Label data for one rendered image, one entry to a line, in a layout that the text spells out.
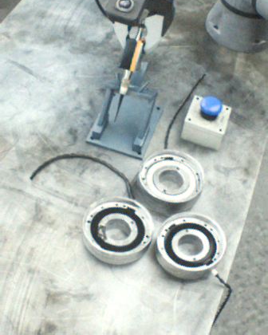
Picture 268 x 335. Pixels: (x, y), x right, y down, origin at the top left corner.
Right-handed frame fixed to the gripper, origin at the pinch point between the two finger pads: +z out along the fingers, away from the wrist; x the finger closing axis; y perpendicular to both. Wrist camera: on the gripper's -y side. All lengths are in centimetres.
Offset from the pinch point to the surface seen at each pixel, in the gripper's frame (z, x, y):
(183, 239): 18.5, -15.6, -17.6
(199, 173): 16.9, -14.7, -5.6
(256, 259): 100, -41, 37
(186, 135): 18.9, -10.4, 3.1
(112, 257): 16.6, -6.7, -25.6
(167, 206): 17.0, -11.4, -13.6
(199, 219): 16.9, -16.8, -14.3
